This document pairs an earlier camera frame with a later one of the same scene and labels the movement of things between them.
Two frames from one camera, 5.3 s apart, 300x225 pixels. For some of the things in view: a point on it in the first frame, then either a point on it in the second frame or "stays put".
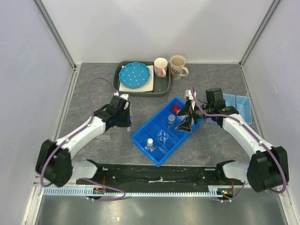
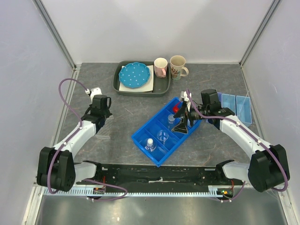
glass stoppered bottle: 171,118 stays put
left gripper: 127,123 -> 108,113
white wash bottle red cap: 176,108 stays put
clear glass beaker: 162,135 stays put
